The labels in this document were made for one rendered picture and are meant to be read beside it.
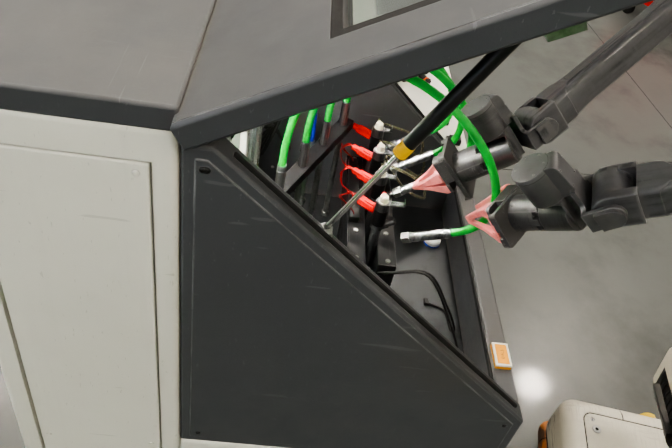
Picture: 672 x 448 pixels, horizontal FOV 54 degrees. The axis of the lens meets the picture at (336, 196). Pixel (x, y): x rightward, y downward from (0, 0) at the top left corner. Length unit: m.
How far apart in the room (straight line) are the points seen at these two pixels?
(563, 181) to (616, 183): 0.07
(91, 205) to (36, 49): 0.19
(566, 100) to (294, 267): 0.56
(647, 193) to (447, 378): 0.41
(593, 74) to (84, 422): 1.05
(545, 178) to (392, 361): 0.36
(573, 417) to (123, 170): 1.65
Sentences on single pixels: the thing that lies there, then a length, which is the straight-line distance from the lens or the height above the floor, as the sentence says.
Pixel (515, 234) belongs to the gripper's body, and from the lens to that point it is 1.06.
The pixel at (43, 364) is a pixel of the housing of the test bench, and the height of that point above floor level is 0.99.
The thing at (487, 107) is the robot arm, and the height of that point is 1.36.
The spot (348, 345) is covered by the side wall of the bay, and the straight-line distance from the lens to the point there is 1.00.
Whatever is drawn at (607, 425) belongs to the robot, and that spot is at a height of 0.28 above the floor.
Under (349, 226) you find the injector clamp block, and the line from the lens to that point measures 1.37.
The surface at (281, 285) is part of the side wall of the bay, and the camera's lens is 0.90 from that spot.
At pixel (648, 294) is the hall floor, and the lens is 3.10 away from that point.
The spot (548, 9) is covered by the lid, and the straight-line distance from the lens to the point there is 0.66.
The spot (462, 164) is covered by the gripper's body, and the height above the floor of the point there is 1.25.
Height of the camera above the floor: 1.91
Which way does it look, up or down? 41 degrees down
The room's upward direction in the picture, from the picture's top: 12 degrees clockwise
